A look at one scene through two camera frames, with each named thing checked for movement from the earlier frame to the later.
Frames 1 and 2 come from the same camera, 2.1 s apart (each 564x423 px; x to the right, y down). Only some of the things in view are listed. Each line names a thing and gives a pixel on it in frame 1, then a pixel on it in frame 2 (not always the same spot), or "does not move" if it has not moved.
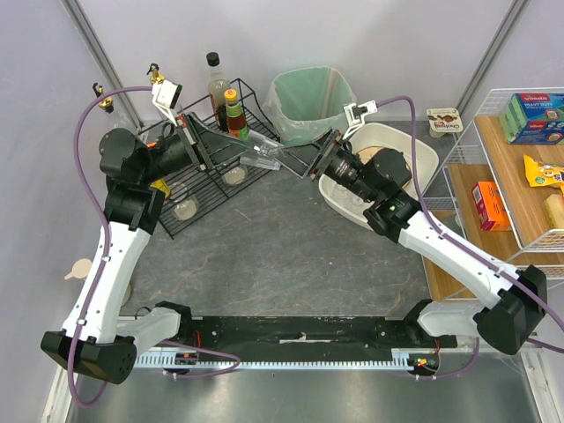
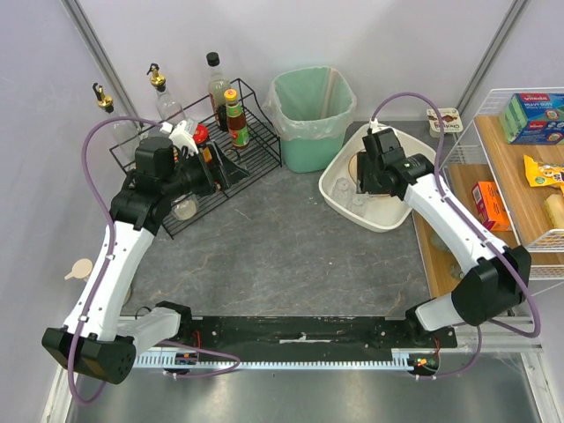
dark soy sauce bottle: (218, 88) does not move
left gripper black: (194, 142) to (211, 168)
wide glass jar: (185, 206) does not move
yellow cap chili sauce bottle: (236, 120) does not move
